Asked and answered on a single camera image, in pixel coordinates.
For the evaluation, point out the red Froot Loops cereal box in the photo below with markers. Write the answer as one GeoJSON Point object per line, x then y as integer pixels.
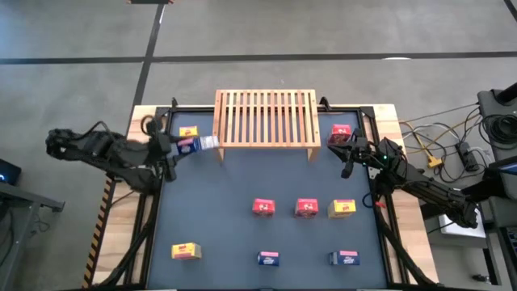
{"type": "Point", "coordinates": [306, 207]}
{"type": "Point", "coordinates": [339, 131]}
{"type": "Point", "coordinates": [263, 207]}

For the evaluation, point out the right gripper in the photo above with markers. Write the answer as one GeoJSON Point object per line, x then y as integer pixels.
{"type": "Point", "coordinates": [362, 151]}

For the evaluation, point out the black power strip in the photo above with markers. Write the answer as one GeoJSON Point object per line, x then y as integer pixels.
{"type": "Point", "coordinates": [467, 157]}

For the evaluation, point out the small black floor object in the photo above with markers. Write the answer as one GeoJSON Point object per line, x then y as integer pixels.
{"type": "Point", "coordinates": [480, 278]}

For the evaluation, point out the slatted wooden shelf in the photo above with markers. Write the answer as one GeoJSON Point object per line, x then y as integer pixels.
{"type": "Point", "coordinates": [266, 144]}

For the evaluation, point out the white box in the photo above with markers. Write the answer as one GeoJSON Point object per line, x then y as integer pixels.
{"type": "Point", "coordinates": [468, 231]}

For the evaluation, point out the blue-lit screen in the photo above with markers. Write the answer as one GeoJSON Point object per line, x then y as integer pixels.
{"type": "Point", "coordinates": [509, 168]}

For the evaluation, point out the dark laptop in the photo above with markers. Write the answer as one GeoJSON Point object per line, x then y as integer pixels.
{"type": "Point", "coordinates": [9, 171]}

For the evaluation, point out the yellow Corn Pops cereal box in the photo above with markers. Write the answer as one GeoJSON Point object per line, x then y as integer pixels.
{"type": "Point", "coordinates": [341, 208]}
{"type": "Point", "coordinates": [188, 131]}
{"type": "Point", "coordinates": [186, 251]}

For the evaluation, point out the yellow black hazard tape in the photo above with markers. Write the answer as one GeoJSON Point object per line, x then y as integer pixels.
{"type": "Point", "coordinates": [97, 238]}

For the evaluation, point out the blue Frosted Flakes cereal box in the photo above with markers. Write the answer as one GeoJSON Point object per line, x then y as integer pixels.
{"type": "Point", "coordinates": [196, 145]}
{"type": "Point", "coordinates": [344, 258]}
{"type": "Point", "coordinates": [268, 258]}

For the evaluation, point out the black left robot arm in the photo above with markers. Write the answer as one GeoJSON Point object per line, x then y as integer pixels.
{"type": "Point", "coordinates": [101, 147]}

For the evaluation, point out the grey equipment cart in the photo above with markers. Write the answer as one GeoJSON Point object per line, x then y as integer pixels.
{"type": "Point", "coordinates": [486, 105]}

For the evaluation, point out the grey desk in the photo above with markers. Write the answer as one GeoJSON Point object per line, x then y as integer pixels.
{"type": "Point", "coordinates": [24, 198]}

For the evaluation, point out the blue-grey table mat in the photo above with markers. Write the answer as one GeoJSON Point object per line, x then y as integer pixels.
{"type": "Point", "coordinates": [226, 234]}

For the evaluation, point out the black aluminium rig frame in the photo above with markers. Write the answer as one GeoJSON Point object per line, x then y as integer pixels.
{"type": "Point", "coordinates": [190, 108]}

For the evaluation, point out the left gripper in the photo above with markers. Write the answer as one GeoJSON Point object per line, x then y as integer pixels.
{"type": "Point", "coordinates": [163, 150]}

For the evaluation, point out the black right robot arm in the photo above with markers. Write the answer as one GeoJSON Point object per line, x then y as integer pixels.
{"type": "Point", "coordinates": [424, 186]}

